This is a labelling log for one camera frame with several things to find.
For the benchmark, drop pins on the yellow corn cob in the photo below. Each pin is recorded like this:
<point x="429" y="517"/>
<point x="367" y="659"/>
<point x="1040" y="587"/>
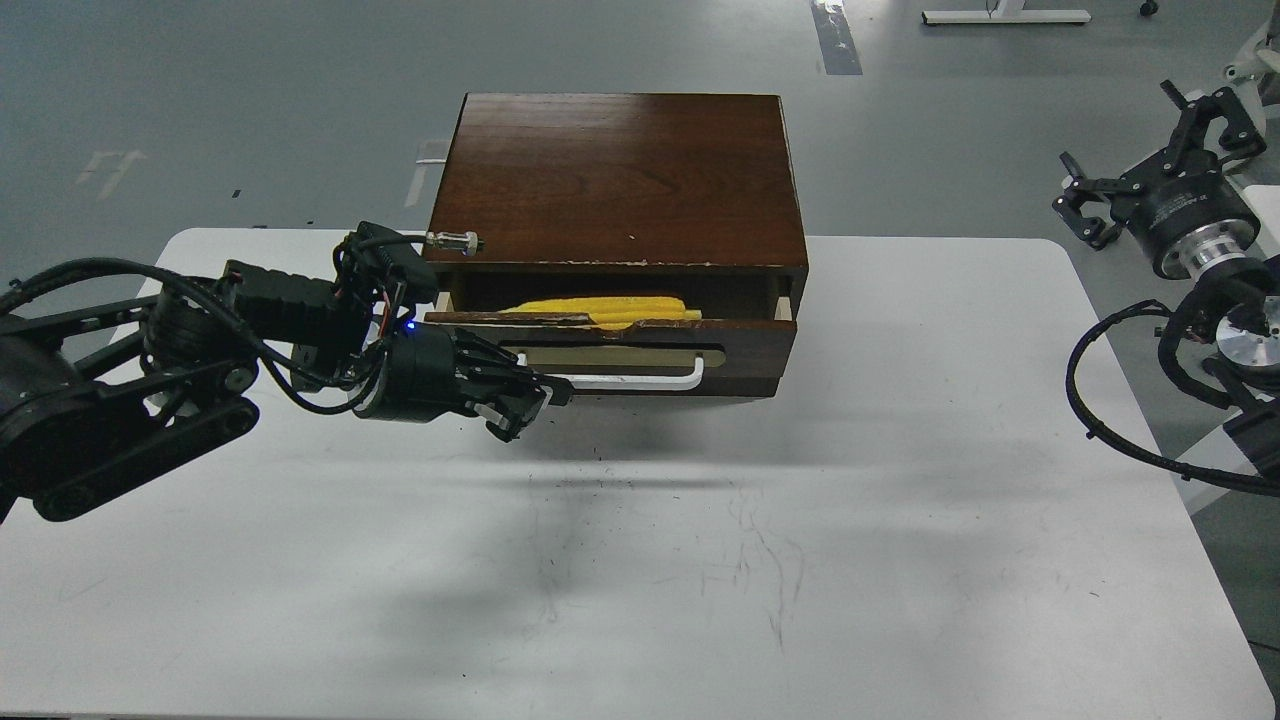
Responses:
<point x="613" y="312"/>

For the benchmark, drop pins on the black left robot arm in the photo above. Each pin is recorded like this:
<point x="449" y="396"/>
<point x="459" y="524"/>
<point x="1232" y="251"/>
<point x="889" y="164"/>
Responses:
<point x="115" y="373"/>

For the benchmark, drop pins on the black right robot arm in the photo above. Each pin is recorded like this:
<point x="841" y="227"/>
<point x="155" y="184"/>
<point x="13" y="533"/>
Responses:
<point x="1219" y="345"/>

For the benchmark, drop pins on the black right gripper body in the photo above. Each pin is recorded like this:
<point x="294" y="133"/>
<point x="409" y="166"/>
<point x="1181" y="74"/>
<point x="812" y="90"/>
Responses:
<point x="1197" y="203"/>

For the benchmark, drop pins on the wooden drawer with white handle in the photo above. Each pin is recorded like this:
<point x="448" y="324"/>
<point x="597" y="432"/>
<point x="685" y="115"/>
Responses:
<point x="654" y="352"/>

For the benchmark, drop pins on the white office chair base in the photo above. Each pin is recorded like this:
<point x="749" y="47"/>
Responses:
<point x="1256" y="60"/>

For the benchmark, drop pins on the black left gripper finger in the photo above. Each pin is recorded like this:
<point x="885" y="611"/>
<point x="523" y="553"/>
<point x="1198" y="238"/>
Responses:
<point x="508" y="410"/>
<point x="487" y="370"/>

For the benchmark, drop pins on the dark wooden drawer cabinet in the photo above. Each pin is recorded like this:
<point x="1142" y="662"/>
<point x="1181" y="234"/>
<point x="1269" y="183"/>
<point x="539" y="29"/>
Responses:
<point x="577" y="195"/>

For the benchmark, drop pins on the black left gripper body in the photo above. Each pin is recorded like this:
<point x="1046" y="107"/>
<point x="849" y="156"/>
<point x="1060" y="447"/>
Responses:
<point x="430" y="371"/>

